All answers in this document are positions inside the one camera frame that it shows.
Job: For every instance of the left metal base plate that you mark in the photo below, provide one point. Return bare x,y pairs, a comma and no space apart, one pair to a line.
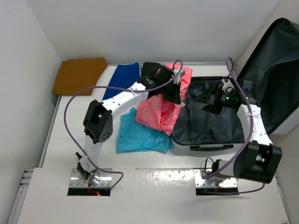
102,177

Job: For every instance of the pink patterned garment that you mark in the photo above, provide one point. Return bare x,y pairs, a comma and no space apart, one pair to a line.
160,114

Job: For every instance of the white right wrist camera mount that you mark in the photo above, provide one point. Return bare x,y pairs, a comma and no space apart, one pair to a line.
227,85

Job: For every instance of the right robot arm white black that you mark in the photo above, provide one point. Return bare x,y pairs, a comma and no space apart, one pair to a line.
257,159

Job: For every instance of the mustard brown cloth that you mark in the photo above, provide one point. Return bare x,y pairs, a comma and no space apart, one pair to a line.
75,75

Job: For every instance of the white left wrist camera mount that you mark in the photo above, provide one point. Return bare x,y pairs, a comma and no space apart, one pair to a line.
178,74

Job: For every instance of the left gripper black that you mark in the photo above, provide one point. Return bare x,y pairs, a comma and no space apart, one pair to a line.
175,97

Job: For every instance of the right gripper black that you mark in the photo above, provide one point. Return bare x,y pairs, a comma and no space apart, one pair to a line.
215,108

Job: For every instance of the black folded pouch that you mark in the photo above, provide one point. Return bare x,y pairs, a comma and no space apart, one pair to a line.
150,69

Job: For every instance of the metal base plate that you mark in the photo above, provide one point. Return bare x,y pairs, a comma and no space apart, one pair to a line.
102,177
212,183

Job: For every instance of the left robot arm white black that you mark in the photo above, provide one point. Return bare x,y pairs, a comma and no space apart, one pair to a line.
98,121

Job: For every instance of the royal blue cloth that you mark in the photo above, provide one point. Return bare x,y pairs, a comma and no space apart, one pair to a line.
125,76

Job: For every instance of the open grey lined suitcase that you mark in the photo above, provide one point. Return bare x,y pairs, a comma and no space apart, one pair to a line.
273,68

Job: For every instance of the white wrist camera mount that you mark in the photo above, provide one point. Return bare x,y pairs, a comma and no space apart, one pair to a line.
178,74
227,85

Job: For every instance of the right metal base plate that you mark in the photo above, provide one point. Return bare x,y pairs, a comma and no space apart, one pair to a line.
212,183

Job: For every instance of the light blue t-shirt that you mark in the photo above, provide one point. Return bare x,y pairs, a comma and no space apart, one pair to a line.
134,137

